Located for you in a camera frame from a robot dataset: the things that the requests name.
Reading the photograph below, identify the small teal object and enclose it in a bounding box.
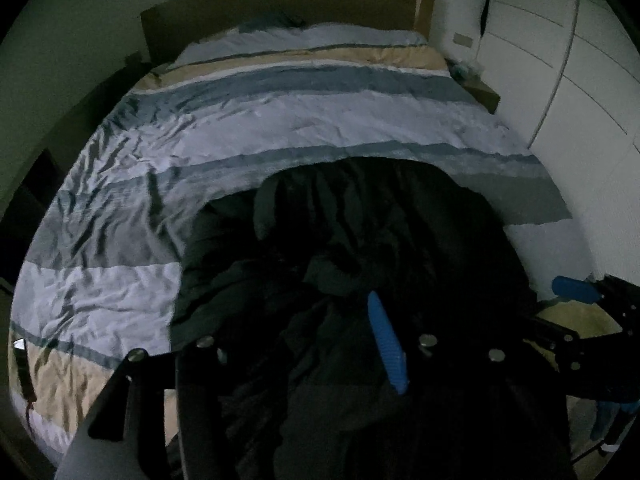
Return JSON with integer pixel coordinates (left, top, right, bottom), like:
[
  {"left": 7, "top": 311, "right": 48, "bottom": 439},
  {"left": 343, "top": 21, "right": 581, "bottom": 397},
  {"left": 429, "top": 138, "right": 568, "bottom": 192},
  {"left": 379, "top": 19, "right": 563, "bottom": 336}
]
[{"left": 447, "top": 60, "right": 483, "bottom": 81}]

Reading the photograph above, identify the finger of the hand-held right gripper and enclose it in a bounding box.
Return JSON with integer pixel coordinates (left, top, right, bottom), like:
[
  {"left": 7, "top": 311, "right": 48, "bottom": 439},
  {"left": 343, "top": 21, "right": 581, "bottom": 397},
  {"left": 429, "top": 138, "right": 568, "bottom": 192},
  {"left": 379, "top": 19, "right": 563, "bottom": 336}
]
[
  {"left": 551, "top": 272, "right": 640, "bottom": 311},
  {"left": 527, "top": 312, "right": 640, "bottom": 403}
]

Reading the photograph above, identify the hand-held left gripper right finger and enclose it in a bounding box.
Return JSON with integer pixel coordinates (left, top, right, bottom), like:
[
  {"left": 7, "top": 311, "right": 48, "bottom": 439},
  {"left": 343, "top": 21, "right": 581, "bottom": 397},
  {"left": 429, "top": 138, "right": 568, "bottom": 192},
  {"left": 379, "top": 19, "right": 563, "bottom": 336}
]
[{"left": 367, "top": 290, "right": 576, "bottom": 480}]

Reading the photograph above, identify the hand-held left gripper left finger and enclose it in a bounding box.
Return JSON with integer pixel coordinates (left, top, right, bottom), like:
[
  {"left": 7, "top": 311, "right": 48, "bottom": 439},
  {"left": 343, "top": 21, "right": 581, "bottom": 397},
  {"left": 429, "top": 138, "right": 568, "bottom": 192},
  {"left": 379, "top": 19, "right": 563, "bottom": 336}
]
[{"left": 55, "top": 335, "right": 231, "bottom": 480}]

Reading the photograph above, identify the dark handheld device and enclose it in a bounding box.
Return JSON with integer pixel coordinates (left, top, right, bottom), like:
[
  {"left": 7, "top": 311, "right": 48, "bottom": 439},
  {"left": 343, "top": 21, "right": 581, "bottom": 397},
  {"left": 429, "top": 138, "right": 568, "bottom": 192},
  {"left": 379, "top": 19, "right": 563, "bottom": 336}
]
[{"left": 11, "top": 337, "right": 40, "bottom": 413}]

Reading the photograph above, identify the black puffer jacket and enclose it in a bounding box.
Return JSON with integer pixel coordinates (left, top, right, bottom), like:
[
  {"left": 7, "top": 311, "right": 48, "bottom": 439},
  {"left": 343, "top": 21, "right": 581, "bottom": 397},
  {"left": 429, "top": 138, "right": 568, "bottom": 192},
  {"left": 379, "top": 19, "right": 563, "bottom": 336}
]
[{"left": 167, "top": 156, "right": 576, "bottom": 480}]

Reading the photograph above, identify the wooden bed headboard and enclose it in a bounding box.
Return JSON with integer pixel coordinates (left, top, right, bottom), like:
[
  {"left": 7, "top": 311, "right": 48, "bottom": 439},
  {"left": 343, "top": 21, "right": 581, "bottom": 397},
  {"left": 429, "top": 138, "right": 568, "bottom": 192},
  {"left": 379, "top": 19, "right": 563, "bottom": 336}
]
[{"left": 140, "top": 0, "right": 437, "bottom": 63}]

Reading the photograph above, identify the striped duvet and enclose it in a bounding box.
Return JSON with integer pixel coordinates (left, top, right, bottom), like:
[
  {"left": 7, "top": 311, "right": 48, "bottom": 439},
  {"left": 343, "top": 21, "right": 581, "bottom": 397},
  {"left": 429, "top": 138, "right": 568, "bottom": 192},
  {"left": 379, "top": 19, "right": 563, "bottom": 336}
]
[{"left": 7, "top": 22, "right": 596, "bottom": 466}]

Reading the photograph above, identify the wooden nightstand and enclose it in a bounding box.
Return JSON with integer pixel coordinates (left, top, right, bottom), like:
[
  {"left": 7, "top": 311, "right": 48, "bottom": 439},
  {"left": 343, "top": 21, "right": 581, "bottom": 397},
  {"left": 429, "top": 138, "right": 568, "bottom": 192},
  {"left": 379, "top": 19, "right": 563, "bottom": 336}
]
[{"left": 462, "top": 77, "right": 502, "bottom": 115}]

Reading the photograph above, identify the white wardrobe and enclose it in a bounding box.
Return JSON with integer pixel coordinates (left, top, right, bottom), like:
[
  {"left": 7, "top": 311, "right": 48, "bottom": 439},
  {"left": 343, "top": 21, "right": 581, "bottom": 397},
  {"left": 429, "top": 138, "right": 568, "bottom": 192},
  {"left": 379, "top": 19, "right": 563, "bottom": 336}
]
[{"left": 475, "top": 0, "right": 640, "bottom": 281}]

